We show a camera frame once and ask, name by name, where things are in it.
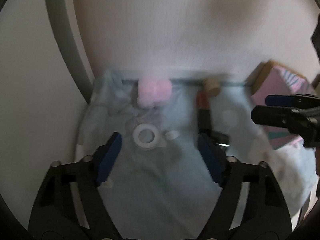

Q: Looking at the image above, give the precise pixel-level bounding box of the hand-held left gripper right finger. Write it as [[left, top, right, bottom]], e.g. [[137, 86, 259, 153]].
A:
[[197, 132, 293, 240]]

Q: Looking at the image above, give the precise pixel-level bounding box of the beige cork roll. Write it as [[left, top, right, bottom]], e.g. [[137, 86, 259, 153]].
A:
[[202, 78, 222, 97]]

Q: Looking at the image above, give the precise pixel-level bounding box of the white curved frame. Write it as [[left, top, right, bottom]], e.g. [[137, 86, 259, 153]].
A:
[[43, 0, 97, 105]]

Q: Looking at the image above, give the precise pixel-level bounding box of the black red-tipped marker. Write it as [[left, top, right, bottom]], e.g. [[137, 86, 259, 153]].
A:
[[196, 91, 230, 148]]

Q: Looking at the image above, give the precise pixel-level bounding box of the clear tape roll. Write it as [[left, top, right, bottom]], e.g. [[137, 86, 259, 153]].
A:
[[133, 124, 160, 150]]

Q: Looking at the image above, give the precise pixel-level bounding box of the floral light blue blanket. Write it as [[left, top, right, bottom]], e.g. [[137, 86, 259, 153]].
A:
[[74, 69, 318, 240]]

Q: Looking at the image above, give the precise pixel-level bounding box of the pink patterned cardboard box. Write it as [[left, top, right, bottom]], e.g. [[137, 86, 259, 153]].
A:
[[246, 60, 317, 150]]

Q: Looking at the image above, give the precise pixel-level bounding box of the pink fluffy cube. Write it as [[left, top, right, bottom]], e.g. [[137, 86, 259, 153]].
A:
[[137, 78, 173, 108]]

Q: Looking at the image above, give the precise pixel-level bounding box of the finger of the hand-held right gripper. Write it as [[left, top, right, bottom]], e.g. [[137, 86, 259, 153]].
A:
[[266, 94, 312, 107], [251, 105, 302, 132]]

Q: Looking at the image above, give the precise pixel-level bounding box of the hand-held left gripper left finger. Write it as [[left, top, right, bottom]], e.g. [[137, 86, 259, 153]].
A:
[[27, 131, 125, 240]]

